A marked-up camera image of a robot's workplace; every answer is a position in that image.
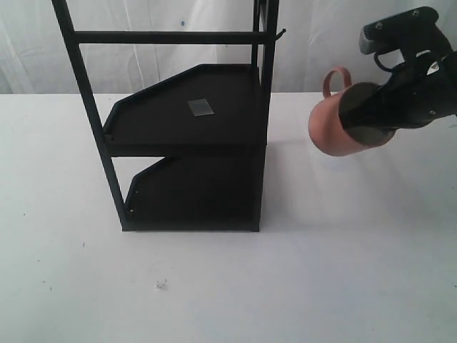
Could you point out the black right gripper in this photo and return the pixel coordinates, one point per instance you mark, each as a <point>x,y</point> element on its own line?
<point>419,92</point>

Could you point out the pink ceramic mug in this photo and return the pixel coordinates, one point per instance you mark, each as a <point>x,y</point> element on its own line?
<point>325,123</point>

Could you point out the white backdrop curtain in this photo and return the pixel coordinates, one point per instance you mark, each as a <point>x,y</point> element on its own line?
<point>318,36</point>

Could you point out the black metal shelf rack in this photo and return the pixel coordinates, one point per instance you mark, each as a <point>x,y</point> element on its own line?
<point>167,169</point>

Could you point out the grey square sticker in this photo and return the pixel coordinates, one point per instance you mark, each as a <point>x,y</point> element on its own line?
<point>200,107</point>

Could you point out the small white debris scrap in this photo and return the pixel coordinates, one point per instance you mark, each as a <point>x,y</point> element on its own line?
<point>161,284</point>

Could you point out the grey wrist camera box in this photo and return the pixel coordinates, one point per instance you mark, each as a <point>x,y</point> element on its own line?
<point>386,35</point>

